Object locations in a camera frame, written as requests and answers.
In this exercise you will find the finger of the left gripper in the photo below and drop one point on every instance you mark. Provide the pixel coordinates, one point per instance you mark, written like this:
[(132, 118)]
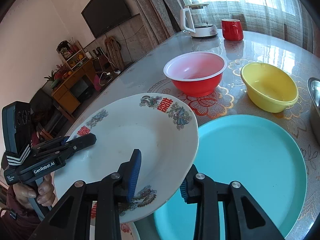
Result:
[(63, 146)]

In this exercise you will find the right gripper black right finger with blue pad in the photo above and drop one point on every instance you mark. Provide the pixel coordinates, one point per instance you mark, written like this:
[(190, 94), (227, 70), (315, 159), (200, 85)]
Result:
[(225, 206)]

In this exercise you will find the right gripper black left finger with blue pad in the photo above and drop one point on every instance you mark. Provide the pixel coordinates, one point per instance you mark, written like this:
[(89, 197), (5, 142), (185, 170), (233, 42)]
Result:
[(71, 216)]

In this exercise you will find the white floral porcelain plate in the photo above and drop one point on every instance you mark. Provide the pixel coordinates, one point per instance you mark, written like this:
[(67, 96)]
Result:
[(161, 126)]

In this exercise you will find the yellow plastic bowl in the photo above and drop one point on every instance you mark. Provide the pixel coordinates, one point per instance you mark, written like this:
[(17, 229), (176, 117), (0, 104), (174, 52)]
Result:
[(269, 87)]

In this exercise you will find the red plastic bowl white inside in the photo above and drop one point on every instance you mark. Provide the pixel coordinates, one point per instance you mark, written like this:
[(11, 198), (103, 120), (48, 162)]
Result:
[(196, 73)]

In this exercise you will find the stainless steel bowl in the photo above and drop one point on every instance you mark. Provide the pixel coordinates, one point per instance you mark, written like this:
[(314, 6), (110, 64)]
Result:
[(313, 85)]

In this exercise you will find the person's left hand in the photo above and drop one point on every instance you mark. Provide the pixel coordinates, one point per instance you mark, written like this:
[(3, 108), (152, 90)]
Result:
[(44, 195)]

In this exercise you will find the turquoise round plate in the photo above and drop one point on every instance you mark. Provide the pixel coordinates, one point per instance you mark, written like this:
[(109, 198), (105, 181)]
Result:
[(263, 157)]

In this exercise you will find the wooden cabinet with shelf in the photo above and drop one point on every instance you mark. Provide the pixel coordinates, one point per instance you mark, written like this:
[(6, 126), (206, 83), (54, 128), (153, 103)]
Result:
[(77, 67)]

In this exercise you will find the floral lace table cover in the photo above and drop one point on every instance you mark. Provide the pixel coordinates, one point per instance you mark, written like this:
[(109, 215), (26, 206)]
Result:
[(230, 97)]

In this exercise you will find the beige curtain left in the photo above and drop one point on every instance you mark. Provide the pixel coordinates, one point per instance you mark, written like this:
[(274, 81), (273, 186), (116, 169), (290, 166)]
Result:
[(161, 18)]

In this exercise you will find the white glass electric kettle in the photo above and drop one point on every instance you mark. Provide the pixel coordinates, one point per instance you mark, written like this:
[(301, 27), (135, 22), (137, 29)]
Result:
[(197, 21)]

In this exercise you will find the red mug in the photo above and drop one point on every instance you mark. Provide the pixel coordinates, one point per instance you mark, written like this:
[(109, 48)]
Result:
[(232, 30)]

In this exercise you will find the black wall television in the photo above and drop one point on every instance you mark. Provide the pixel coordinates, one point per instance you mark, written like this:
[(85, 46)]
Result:
[(103, 15)]

